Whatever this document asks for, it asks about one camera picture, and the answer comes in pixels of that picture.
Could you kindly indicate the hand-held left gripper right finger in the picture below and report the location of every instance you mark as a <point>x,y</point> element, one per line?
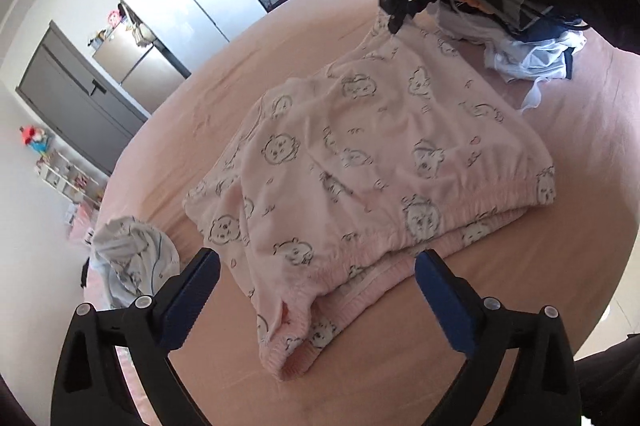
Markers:
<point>445,301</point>

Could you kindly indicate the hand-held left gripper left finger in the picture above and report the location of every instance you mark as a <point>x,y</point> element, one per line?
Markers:
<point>190,301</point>

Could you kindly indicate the white blue-trimmed pajama top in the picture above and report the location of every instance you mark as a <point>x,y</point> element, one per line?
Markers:
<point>130,256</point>

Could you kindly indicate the white and navy clothes pile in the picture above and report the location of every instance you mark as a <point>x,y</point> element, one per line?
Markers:
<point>520,56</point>

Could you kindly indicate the pink bear print pajama pants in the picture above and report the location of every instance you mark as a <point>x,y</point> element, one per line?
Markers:
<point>350,156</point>

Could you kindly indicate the white shelf rack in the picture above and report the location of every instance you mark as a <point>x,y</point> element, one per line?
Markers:
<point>70,181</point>

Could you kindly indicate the person's leg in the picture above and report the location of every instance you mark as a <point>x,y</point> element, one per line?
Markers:
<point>610,386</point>

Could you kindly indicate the red and blue plush toy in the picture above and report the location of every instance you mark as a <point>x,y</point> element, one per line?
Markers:
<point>35,138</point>

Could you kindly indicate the grey door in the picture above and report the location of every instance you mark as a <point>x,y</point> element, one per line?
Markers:
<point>75,106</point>

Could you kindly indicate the silver refrigerator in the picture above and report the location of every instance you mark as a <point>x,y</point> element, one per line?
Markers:
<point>140,71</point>

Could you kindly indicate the pink plush toy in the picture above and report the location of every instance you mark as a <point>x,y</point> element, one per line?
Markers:
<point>114,18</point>

